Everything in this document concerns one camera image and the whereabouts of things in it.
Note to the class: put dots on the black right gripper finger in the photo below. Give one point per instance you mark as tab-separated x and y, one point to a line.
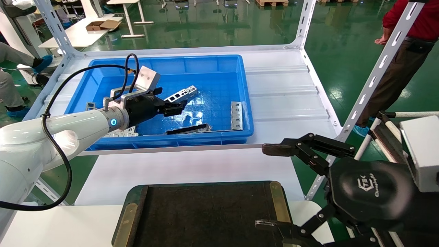
301	236
308	148

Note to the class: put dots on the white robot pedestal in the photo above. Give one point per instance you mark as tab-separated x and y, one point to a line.
20	34

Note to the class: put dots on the black container tray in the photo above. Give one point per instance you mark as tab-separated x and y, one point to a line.
212	212

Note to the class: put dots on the person in red sweater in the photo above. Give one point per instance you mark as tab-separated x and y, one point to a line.
428	20

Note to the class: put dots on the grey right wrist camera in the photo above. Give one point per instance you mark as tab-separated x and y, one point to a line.
423	151

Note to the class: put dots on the silver perforated metal part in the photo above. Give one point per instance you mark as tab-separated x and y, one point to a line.
185	92

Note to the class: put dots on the white tube cart frame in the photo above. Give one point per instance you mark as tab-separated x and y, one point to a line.
418	114

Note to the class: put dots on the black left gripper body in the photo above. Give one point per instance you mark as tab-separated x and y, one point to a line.
144	109

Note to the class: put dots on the seated person blue shoe covers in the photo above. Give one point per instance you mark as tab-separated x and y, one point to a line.
10	55

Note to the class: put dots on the dark long metal part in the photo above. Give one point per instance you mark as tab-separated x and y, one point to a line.
188	129

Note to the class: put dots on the white desk with legs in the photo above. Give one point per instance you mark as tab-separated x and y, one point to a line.
133	35

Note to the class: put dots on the silver slotted metal part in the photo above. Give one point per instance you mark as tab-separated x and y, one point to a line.
236	116

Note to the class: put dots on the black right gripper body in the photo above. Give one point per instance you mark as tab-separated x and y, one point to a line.
374	193

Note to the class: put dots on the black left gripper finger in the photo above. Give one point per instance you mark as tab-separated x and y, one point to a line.
158	91
173	108

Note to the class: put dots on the white metal shelf rack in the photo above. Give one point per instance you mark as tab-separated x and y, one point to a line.
284	96

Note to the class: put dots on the white table with cardboard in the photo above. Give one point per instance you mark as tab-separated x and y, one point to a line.
82	36

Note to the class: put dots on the grey perforated metal bracket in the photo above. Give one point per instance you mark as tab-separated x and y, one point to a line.
91	105

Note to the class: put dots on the open cardboard box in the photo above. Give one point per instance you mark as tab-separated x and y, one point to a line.
103	25

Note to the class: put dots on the blue plastic bin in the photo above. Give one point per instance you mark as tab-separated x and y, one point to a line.
212	79

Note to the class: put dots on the flat silver slotted part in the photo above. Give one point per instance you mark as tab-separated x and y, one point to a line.
121	132

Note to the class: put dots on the wooden pallet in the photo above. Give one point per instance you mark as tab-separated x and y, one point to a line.
272	2

